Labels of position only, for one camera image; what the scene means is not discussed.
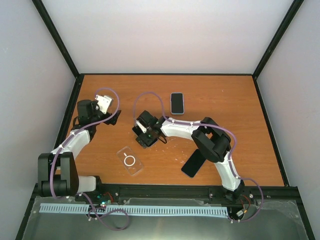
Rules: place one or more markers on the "black aluminium frame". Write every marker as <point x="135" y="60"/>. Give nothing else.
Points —
<point x="79" y="77"/>

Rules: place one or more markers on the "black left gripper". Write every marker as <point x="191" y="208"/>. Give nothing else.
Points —
<point x="114" y="119"/>

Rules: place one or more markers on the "blue phone black screen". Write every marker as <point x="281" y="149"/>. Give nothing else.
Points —
<point x="177" y="103"/>

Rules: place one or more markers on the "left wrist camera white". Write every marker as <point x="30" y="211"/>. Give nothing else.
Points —
<point x="103" y="102"/>

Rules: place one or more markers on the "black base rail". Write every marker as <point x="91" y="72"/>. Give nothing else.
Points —
<point x="212" y="194"/>

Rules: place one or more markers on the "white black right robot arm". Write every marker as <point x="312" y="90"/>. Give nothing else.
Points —
<point x="212" y="144"/>

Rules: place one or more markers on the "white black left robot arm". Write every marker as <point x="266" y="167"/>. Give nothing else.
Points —
<point x="57" y="172"/>

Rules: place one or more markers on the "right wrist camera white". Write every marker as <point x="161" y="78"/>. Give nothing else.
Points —
<point x="140" y="126"/>

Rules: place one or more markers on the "light blue cable duct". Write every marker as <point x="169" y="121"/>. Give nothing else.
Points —
<point x="137" y="210"/>

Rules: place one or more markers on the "light blue phone case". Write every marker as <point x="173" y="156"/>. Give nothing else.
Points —
<point x="172" y="105"/>

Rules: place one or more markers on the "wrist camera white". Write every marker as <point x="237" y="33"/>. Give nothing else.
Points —
<point x="103" y="102"/>
<point x="140" y="126"/>

